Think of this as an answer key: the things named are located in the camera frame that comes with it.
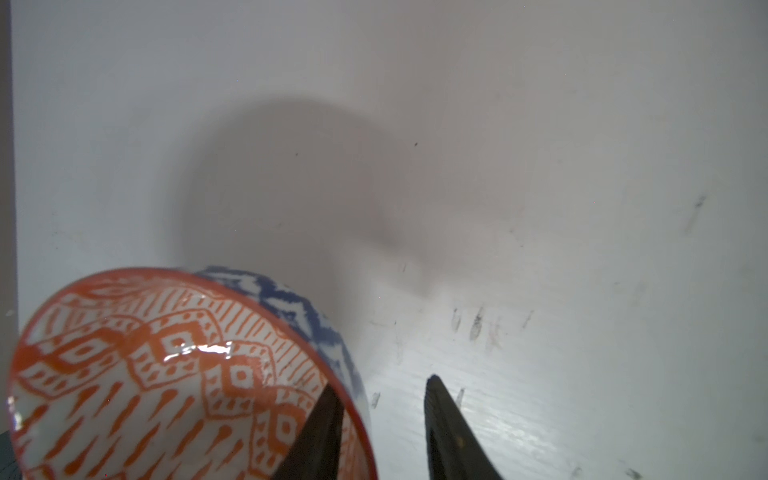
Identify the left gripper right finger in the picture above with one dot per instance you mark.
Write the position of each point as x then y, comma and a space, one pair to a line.
453, 451

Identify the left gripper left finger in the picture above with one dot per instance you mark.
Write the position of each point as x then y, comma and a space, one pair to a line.
315, 454

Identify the red patterned bowl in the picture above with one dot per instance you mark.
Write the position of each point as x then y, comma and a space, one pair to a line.
152, 373

